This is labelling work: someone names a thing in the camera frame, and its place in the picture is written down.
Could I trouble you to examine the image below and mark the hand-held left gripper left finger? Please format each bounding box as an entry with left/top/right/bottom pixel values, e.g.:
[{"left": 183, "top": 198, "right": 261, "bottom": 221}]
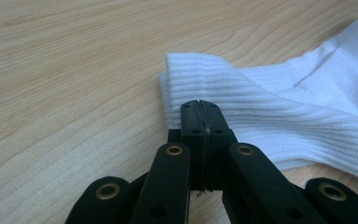
[{"left": 130, "top": 100, "right": 207, "bottom": 224}]

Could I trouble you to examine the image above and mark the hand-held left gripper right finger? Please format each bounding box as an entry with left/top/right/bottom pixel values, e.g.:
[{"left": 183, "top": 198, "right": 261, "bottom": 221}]
[{"left": 200, "top": 100, "right": 328, "bottom": 224}]

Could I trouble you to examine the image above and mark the white sock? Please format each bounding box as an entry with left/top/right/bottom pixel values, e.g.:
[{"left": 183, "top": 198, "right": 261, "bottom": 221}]
[
  {"left": 157, "top": 2, "right": 358, "bottom": 126},
  {"left": 165, "top": 51, "right": 358, "bottom": 188}
]

